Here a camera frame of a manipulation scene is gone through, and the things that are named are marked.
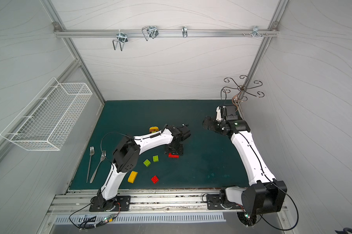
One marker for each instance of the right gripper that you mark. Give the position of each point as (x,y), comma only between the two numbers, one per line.
(212,123)

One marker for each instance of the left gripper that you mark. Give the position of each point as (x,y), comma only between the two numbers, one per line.
(174,146)

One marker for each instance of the red long lego brick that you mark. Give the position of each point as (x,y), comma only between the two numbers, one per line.
(173,156)

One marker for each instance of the green lego brick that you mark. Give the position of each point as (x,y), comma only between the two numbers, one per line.
(147,163)
(155,158)

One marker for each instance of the yellow curved lego brick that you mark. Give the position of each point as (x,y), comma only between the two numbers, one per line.
(153,128)

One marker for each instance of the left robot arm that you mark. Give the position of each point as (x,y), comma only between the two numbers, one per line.
(125,158)

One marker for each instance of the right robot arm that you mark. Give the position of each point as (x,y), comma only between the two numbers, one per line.
(265,194)

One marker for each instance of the red small lego brick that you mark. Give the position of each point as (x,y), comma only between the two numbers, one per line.
(155,179)

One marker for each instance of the yellow lego brick left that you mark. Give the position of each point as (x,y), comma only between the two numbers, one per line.
(132,177)

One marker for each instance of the black metal hook stand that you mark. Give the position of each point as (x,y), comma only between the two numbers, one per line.
(242,92)

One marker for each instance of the metal clip hook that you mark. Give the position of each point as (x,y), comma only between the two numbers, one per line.
(120,41)
(150,32)
(255,33)
(184,32)

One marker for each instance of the right metal clip hook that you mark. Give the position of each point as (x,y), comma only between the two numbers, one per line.
(255,33)

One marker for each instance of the left metal clip hook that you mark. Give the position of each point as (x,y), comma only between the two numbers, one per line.
(120,41)

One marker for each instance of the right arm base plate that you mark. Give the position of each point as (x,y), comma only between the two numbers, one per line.
(214,202)

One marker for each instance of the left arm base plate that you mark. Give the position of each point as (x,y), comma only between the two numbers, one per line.
(119,203)

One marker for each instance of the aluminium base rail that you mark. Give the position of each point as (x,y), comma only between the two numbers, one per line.
(142,201)

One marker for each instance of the white wire basket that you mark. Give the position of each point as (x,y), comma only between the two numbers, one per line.
(46,122)

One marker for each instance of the horizontal aluminium rail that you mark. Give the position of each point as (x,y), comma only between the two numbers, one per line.
(163,33)

